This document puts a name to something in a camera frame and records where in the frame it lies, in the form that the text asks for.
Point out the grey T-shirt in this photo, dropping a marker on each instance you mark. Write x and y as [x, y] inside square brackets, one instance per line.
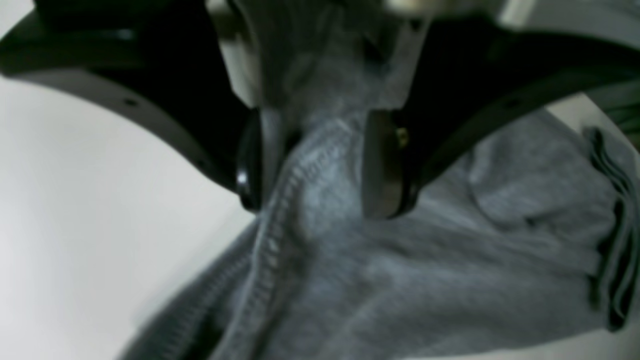
[531, 236]

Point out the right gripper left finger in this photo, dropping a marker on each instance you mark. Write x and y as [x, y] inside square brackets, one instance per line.
[157, 63]

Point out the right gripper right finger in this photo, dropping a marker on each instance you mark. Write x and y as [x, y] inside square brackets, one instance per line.
[471, 79]

